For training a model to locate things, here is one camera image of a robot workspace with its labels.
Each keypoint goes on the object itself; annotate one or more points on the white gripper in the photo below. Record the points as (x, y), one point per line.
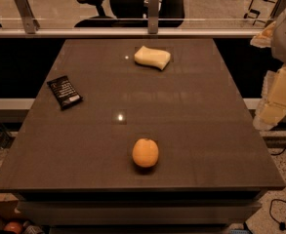
(272, 106)

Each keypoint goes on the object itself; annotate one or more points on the yellow sponge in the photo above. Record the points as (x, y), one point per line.
(152, 57)

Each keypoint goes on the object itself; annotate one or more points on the black office chair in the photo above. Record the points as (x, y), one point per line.
(133, 13)

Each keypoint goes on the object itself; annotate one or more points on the orange fruit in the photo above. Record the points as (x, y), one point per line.
(145, 153)

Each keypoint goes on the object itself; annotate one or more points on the black snack packet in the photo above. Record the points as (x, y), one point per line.
(64, 92)

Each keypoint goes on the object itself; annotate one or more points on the orange ball under table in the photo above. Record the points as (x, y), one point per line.
(14, 226)

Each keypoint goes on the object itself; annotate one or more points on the right metal rail bracket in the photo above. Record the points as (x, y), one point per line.
(277, 10)

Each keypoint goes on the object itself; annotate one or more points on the metal rail bracket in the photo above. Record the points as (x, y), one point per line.
(277, 10)
(153, 16)
(29, 22)

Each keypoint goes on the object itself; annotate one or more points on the wooden stool frame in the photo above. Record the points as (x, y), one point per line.
(260, 12)

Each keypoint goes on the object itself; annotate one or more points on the middle metal rail bracket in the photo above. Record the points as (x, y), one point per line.
(153, 16)

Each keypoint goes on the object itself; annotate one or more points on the left metal rail bracket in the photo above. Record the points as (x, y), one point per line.
(29, 22)

